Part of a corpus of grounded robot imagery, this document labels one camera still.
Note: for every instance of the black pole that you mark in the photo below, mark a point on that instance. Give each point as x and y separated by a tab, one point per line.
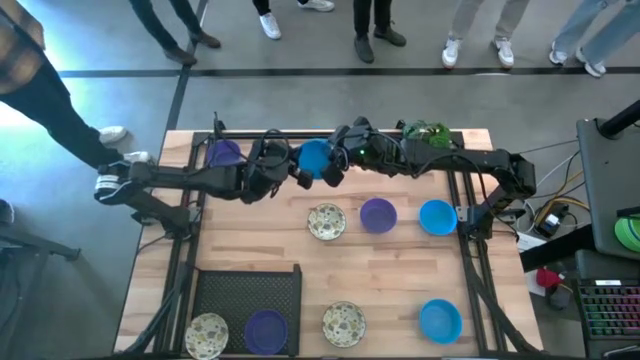
622	120

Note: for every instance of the black diagonal bar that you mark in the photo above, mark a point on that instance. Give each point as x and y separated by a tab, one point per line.
550	255

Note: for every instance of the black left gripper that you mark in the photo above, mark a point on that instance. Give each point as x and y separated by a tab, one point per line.
267	170

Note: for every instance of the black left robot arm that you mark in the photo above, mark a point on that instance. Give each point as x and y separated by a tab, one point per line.
175	176

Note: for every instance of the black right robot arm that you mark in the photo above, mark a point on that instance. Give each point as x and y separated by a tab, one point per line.
460	157

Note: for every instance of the dark grey side desk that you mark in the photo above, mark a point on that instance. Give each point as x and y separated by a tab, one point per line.
610	175

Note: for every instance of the grey metal bracket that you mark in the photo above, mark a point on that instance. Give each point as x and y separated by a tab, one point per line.
461	214

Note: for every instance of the green round disc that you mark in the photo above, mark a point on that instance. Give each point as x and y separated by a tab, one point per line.
631	235

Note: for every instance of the purple mini bowl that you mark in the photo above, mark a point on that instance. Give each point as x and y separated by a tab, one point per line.
222	152
266	331
378	216

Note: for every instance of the black aluminium frame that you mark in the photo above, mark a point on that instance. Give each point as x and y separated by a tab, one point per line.
300	134

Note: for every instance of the person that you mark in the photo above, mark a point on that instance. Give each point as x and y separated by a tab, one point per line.
364	30
147	20
462	20
270	25
600	35
50	110

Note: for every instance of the small black corner fitting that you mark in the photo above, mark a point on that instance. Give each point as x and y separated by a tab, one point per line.
218	127

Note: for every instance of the black perforated dish rack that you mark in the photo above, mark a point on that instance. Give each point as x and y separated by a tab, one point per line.
240	290

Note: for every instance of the black backlit keyboard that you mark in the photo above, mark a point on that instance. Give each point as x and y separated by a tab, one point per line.
610	312

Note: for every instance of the black floor stand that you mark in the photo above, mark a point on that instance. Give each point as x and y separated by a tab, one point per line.
50	247

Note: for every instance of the white paper sheet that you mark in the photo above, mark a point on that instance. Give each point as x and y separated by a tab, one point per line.
534	287
531	243

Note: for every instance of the small red object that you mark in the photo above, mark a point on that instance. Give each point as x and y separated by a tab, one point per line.
548	277

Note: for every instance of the blue mini bowl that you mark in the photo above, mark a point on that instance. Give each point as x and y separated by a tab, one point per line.
440	321
315	156
438	218

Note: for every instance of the yellow speckled ceramic bowl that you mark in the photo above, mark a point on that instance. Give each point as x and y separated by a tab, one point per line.
206	336
343	324
326	221

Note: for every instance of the green plant in white pot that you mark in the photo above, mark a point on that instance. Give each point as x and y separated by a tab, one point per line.
430	132

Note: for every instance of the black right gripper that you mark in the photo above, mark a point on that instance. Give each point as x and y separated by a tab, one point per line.
360	142

